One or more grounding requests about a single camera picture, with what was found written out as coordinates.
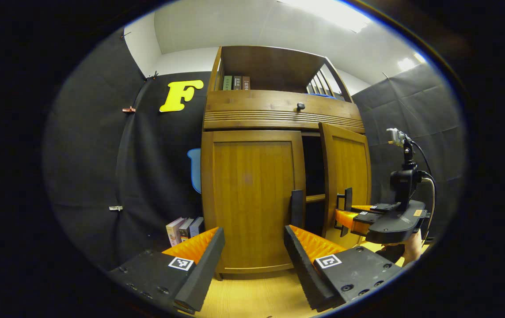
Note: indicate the green book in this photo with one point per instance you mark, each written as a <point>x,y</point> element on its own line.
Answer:
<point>227,83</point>

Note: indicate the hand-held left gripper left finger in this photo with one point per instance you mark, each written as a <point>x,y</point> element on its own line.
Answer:
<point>203,274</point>

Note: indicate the reddish brown book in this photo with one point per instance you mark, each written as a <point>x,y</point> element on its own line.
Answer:
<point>246,83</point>

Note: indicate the grooved wooden drawer front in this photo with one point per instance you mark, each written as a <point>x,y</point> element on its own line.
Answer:
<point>256,108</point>

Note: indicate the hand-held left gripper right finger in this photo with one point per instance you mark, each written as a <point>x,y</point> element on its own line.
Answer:
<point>303,271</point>

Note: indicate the small ceiling light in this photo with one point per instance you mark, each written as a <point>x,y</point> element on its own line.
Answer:
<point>409,62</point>

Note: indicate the dark grey book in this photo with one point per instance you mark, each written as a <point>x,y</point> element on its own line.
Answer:
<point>186,229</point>

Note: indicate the wooden shoe cabinet door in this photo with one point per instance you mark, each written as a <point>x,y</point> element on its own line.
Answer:
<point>252,198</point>
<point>349,163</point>

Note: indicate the copper clip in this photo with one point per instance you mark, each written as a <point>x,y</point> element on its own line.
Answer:
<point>129,109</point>

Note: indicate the dark brown book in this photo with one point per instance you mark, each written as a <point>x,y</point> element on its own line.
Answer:
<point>237,83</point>

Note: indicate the blue cloth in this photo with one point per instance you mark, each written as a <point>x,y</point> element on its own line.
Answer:
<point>323,95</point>

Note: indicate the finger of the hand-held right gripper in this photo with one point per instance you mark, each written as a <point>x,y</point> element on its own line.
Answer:
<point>367,217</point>
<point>382,207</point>

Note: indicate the wooden double-door shoe cabinet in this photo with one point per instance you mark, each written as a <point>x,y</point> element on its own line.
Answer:
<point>256,110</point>

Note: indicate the round black knob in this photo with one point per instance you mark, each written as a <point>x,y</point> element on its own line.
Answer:
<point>301,106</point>

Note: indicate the silver clip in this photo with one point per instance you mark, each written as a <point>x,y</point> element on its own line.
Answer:
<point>115,208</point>

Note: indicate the wooden inner shelf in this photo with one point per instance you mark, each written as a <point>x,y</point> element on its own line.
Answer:
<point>315,198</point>

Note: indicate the blue grey book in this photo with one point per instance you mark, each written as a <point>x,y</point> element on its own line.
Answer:
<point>197,226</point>

